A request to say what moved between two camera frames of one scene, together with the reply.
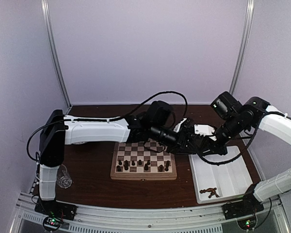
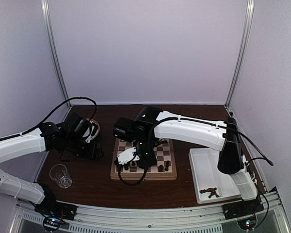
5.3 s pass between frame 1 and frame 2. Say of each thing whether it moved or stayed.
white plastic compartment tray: stayed
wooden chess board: stayed
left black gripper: moved
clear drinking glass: stayed
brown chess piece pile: stayed
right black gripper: moved
